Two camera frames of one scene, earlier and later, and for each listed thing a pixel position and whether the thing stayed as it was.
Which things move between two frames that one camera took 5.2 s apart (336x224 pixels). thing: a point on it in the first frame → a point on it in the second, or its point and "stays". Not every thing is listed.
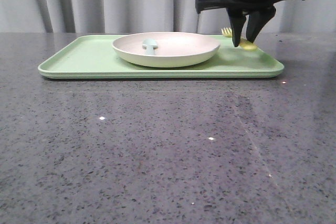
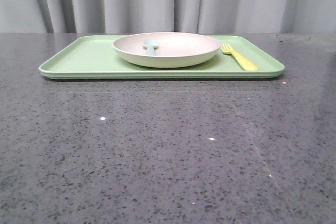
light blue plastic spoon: x=150 y=44 stays
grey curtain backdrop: x=146 y=2 stays
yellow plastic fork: x=244 y=43 → x=226 y=48
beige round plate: x=174 y=49 stays
